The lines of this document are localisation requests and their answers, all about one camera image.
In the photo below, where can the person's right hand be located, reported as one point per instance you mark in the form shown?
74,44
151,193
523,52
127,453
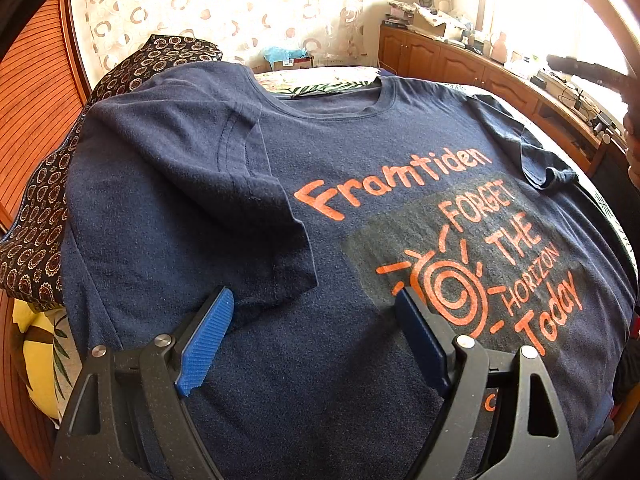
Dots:
634,130

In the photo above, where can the navy t-shirt with orange print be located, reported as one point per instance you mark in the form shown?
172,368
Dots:
325,160

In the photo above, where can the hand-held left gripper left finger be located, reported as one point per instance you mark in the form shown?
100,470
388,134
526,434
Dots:
210,335

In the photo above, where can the pink bottle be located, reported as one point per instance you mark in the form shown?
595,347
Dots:
501,46

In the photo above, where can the white patterned curtain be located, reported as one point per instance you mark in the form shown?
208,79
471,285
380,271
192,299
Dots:
200,0

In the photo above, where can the cardboard box with blue contents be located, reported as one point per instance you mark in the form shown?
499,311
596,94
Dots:
295,62

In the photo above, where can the bright window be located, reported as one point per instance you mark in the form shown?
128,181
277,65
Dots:
550,5

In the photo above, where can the dark patterned pillow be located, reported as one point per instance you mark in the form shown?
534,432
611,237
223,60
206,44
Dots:
45,200

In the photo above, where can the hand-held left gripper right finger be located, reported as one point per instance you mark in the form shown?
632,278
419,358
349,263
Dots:
420,340

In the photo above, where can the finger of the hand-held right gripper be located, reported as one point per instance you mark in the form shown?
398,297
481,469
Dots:
585,69

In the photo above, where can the wooden slatted headboard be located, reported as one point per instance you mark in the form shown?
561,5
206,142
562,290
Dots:
35,85

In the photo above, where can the wooden cabinet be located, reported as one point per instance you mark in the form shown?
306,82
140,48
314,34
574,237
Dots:
450,65

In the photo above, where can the pile of papers and boxes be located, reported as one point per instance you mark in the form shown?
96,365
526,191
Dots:
430,17

